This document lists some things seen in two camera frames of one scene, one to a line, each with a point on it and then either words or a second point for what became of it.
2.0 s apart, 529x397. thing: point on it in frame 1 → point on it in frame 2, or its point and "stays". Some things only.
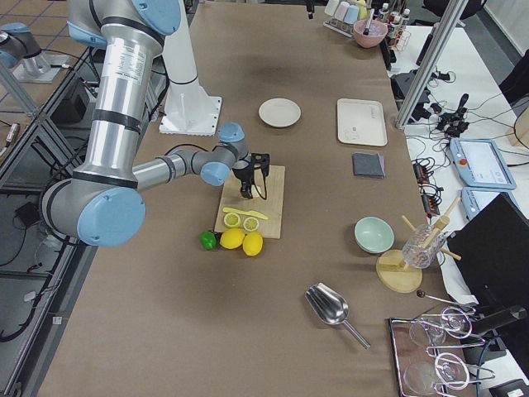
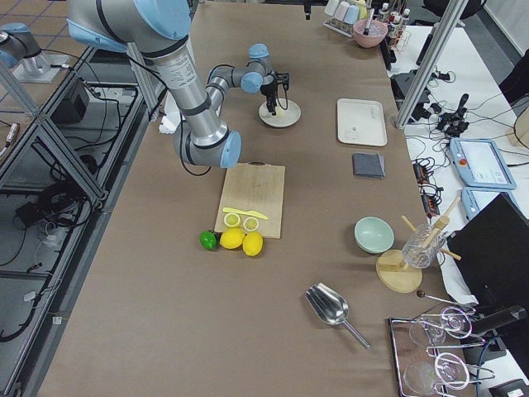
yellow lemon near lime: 231,238 stays
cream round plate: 279,112 stays
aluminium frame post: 431,64 stays
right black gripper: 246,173 → 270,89
